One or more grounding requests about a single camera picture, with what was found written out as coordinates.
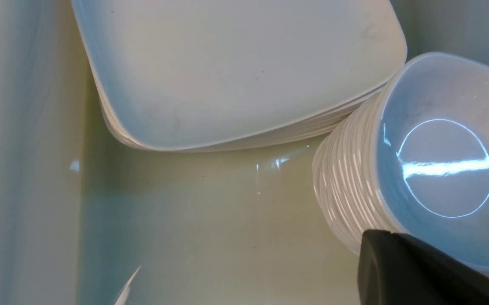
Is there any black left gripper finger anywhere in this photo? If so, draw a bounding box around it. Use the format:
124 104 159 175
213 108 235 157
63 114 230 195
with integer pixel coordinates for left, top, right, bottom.
357 230 489 305

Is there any white square rice plate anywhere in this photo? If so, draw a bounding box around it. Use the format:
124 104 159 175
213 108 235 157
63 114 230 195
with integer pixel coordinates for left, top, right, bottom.
72 0 408 151

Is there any stack of white bowls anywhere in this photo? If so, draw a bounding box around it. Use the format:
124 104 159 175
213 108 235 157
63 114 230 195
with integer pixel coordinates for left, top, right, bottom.
313 52 489 276

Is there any stack of white square plates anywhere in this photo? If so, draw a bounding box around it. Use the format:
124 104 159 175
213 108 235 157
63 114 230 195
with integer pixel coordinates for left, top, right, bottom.
94 77 388 153

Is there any large white plastic tub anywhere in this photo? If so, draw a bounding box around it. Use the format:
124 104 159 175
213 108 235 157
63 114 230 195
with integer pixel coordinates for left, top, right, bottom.
0 0 489 305

